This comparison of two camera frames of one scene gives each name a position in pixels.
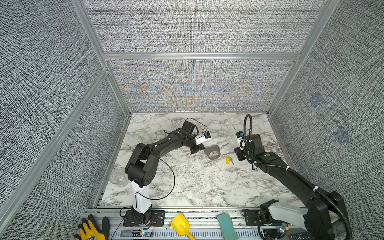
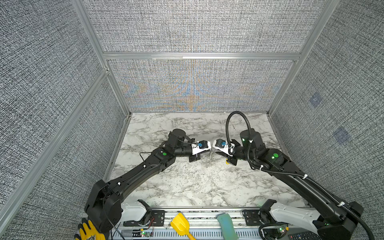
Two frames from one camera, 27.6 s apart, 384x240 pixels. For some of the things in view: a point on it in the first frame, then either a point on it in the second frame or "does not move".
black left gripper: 197,147 → 194,157
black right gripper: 237,150 → 230,159
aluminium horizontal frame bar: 203,56 does not move
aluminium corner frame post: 96,41 does not move
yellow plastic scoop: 180,224 does not move
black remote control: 301,236 does not move
